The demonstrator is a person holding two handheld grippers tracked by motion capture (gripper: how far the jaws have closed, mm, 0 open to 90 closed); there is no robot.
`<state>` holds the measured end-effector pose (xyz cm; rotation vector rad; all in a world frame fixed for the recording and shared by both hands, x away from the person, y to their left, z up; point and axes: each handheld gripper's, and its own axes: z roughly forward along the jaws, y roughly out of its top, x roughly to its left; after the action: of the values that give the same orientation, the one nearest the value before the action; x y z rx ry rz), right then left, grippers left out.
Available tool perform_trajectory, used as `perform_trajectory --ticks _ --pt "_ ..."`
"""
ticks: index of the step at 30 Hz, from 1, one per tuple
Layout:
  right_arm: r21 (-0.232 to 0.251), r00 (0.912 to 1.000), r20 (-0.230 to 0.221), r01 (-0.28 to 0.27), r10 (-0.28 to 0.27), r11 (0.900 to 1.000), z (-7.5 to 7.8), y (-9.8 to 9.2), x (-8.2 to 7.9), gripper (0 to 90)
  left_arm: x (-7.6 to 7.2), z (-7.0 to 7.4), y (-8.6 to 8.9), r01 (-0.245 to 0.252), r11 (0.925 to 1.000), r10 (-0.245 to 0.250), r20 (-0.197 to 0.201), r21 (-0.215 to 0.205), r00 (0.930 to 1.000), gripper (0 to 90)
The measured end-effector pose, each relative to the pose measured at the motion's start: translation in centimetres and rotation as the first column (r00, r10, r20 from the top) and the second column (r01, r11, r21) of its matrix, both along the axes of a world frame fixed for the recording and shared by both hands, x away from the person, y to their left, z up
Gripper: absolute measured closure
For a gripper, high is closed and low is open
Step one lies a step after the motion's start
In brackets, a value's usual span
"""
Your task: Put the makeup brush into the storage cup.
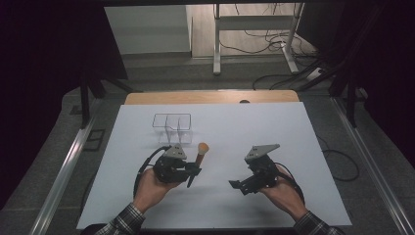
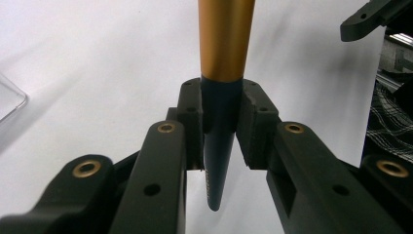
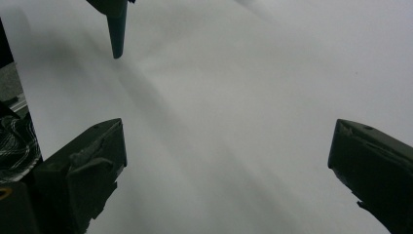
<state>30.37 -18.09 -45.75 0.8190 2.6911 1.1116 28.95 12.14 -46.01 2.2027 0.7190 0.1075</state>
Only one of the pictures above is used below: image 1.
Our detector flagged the tangled black floor cables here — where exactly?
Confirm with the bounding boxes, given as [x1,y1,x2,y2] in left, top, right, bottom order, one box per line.
[217,3,325,57]

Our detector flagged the person's plaid left sleeve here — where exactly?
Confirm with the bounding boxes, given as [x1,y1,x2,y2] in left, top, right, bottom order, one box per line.
[93,202,147,235]

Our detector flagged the white power strip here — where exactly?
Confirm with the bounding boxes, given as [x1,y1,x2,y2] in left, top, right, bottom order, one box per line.
[304,67,325,82]

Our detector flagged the silver metal floor rail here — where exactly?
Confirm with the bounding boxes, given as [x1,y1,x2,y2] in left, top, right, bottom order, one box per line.
[31,97,103,235]
[329,96,415,235]

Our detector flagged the white metal desk frame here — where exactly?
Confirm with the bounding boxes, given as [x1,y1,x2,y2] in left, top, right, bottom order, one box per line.
[212,3,306,76]

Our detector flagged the clear plastic organizer box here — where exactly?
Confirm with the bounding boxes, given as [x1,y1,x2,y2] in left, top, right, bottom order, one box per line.
[152,113,194,145]

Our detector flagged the person's plaid right sleeve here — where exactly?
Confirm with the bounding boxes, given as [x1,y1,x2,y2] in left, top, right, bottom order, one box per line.
[293,210,347,235]

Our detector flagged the person's left hand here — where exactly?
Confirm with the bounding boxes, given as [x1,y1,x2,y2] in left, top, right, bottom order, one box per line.
[132,167,184,213]

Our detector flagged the right hand-held gripper cable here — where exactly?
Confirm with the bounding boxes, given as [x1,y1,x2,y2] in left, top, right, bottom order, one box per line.
[273,162,306,207]

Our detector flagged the hand-held gripper cable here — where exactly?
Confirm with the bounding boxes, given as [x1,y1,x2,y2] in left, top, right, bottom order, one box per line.
[132,145,169,199]
[273,162,306,207]

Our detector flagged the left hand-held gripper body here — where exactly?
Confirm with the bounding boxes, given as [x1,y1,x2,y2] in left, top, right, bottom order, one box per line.
[153,143,194,184]

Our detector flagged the black metal stand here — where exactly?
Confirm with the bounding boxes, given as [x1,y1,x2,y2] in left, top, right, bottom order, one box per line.
[328,63,361,128]
[78,71,135,130]

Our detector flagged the white table cover sheet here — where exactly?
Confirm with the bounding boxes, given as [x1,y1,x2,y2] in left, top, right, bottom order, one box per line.
[76,101,352,230]

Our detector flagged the wooden table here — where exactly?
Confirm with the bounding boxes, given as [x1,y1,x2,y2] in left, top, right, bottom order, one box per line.
[124,90,300,106]

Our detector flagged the black looped floor cable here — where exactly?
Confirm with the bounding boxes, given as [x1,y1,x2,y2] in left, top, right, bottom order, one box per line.
[316,134,360,183]

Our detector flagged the person's right hand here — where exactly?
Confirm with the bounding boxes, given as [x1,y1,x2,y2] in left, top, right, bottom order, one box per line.
[258,164,309,222]

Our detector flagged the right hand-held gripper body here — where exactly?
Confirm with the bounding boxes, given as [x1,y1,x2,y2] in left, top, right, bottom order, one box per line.
[244,143,282,194]

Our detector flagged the person's plaid sleeve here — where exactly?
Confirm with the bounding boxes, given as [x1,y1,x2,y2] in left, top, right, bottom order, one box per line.
[293,210,347,235]
[93,202,147,235]

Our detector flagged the black floor socket frame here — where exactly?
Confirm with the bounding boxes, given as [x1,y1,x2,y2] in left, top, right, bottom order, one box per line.
[82,128,107,152]

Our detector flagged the black orange makeup brush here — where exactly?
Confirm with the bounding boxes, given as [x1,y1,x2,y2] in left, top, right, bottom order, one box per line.
[186,142,210,189]

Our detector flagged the left hand-held gripper cable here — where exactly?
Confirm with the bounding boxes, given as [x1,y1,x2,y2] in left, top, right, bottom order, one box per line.
[132,145,169,199]

